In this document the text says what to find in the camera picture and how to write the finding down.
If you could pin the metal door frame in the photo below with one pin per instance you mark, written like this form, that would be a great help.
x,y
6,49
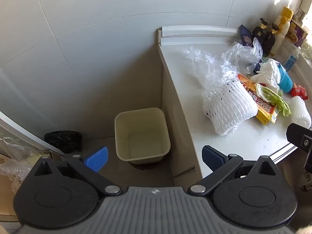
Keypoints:
x,y
29,135

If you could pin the clear plastic bags pile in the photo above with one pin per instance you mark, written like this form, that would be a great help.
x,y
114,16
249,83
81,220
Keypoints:
x,y
14,160

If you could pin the dark blue snack packet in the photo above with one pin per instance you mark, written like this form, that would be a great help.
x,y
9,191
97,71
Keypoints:
x,y
245,36

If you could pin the clear plastic bag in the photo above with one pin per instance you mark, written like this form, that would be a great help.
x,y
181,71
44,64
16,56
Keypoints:
x,y
241,53
207,63

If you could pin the green cabbage leaf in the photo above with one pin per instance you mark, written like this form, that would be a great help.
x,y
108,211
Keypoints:
x,y
284,106
267,93

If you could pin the clear spray bottle blue label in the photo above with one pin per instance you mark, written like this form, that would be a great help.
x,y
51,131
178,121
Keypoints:
x,y
291,59

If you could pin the glass jar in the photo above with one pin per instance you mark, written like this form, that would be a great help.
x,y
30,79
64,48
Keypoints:
x,y
307,48

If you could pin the black plastic bag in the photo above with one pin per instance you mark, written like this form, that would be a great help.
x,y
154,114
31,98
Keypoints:
x,y
63,141

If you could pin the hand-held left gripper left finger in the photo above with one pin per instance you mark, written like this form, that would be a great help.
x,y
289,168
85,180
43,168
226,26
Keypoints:
x,y
97,158

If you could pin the red snack packet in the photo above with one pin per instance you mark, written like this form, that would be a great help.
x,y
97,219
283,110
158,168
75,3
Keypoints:
x,y
298,91

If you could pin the large white foam net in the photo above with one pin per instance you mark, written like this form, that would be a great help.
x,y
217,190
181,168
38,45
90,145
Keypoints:
x,y
229,107

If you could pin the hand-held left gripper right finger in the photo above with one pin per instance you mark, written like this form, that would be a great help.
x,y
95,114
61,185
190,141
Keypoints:
x,y
212,159

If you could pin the white fluffy sleeve cuff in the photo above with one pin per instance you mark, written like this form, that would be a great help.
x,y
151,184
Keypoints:
x,y
306,231

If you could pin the black bottle gold collar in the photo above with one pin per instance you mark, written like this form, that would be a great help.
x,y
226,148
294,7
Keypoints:
x,y
271,40
259,33

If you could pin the white bottle gold cap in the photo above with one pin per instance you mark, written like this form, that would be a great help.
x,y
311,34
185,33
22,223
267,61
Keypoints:
x,y
280,33

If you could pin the cream plastic trash bin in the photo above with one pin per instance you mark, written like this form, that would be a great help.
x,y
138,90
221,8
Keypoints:
x,y
143,139

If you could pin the white backsplash trim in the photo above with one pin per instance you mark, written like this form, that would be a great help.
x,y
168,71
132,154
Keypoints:
x,y
195,31

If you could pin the yellow and red box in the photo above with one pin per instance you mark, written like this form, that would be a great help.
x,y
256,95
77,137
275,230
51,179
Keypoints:
x,y
264,113

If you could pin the beige counter cabinet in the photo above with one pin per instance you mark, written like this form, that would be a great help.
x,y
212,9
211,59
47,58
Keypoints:
x,y
181,136

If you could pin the purple instant noodle cup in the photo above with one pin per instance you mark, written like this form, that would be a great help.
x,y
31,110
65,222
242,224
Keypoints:
x,y
296,33

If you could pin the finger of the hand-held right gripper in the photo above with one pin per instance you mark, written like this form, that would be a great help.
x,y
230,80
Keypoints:
x,y
298,135

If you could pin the crumpled white tissue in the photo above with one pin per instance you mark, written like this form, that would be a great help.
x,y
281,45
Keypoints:
x,y
267,74

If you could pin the small white foam net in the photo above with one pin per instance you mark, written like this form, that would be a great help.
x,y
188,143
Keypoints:
x,y
301,112

